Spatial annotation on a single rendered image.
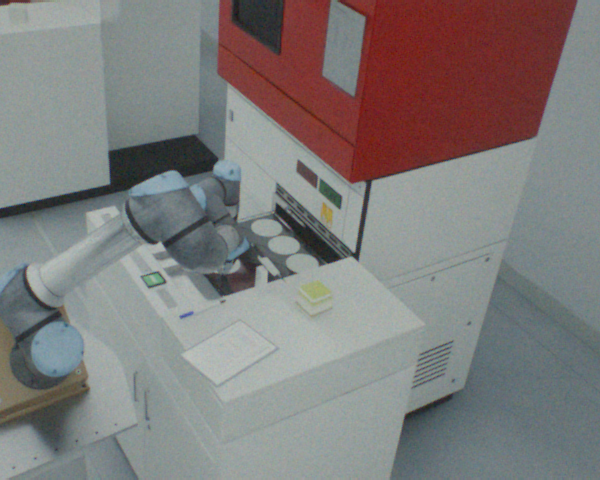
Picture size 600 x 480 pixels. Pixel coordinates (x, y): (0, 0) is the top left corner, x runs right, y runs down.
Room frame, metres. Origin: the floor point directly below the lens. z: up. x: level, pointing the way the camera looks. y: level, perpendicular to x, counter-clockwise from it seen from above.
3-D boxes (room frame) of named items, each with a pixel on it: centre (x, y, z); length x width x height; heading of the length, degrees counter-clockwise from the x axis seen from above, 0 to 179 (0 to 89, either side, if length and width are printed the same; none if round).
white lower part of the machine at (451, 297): (2.46, -0.22, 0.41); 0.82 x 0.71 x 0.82; 36
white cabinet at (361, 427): (1.85, 0.16, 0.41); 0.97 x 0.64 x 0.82; 36
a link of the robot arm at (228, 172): (1.86, 0.21, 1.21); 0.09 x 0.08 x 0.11; 147
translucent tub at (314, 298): (1.66, -0.07, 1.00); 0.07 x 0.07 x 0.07; 39
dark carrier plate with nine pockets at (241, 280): (1.97, 0.12, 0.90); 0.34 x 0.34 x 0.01; 36
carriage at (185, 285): (1.80, 0.33, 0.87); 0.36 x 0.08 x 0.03; 36
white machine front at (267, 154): (2.26, 0.05, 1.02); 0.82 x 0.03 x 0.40; 36
